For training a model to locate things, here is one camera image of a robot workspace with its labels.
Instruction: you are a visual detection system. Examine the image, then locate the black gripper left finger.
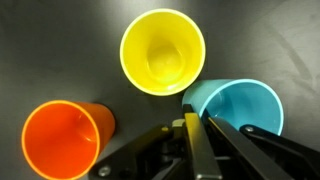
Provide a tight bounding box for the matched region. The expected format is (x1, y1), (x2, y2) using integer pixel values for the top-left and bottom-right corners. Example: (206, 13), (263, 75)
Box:
(89, 125), (174, 180)

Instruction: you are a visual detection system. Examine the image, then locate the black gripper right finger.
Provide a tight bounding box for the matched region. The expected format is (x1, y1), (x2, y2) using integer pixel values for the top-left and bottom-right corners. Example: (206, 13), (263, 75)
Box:
(239, 125), (320, 180)

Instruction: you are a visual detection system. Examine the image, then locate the orange plastic cup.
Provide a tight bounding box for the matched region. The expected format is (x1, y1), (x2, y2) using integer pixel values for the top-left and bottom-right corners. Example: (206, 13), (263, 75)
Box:
(21, 100), (115, 180)

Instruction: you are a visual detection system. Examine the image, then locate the blue plastic cup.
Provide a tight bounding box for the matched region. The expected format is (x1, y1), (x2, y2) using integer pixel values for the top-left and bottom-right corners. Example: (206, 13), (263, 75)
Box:
(182, 79), (284, 135)

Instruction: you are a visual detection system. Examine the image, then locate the yellow cup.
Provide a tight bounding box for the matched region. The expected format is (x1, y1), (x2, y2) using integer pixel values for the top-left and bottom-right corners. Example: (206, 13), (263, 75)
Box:
(120, 8), (206, 96)

